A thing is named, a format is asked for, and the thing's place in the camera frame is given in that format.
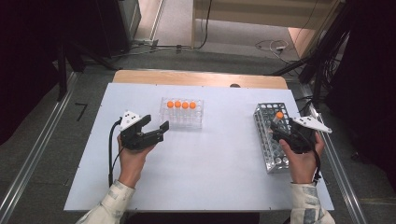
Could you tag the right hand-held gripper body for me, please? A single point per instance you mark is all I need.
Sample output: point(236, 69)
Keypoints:
point(300, 137)

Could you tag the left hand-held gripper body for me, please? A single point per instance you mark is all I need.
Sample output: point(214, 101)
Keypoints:
point(132, 137)

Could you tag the orange-capped clear test tube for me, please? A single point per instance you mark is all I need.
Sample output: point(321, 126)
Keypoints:
point(170, 104)
point(192, 105)
point(185, 105)
point(279, 115)
point(177, 104)

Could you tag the clear plastic test tube rack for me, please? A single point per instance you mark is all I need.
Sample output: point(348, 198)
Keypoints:
point(182, 119)

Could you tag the metal test tube rack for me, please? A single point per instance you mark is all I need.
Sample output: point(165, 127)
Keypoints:
point(272, 155)

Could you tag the person's left hand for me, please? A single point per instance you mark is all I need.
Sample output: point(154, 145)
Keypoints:
point(132, 165)

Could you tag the person's right hand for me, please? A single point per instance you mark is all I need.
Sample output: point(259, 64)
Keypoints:
point(302, 168)

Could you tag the white work board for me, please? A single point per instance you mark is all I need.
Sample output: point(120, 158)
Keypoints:
point(202, 161)

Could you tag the wooden table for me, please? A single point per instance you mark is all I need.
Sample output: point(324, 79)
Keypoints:
point(186, 77)

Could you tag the grey power strip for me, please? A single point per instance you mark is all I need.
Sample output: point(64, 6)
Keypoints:
point(144, 43)

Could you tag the black metal stand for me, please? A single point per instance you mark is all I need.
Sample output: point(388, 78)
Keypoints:
point(323, 53)

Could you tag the dark curtain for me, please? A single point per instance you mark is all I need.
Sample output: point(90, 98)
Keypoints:
point(370, 93)
point(25, 62)

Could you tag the tan wooden panel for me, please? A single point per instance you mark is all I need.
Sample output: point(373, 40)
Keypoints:
point(300, 40)

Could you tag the black cabinet with grey side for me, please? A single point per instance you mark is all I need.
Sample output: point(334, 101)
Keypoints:
point(124, 21)

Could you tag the beige shelf unit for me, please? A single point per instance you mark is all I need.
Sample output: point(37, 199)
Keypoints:
point(255, 12)

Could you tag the aluminium floor rail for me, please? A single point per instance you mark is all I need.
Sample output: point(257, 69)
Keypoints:
point(37, 146)
point(342, 174)

